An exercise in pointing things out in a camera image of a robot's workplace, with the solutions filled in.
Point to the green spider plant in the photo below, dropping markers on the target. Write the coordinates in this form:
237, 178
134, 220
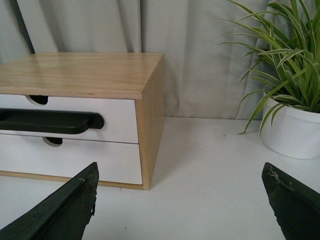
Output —
292, 37

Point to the white drawer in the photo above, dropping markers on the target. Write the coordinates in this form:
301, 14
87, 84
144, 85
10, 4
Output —
120, 123
117, 162

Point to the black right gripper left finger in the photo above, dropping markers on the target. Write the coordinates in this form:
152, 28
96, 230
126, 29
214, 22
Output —
63, 215

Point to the grey curtain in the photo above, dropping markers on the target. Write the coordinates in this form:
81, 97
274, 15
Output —
205, 52

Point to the white plant pot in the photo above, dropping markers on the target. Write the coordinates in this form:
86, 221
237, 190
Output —
289, 131

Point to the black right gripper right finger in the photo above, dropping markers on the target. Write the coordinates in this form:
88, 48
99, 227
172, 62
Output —
295, 205

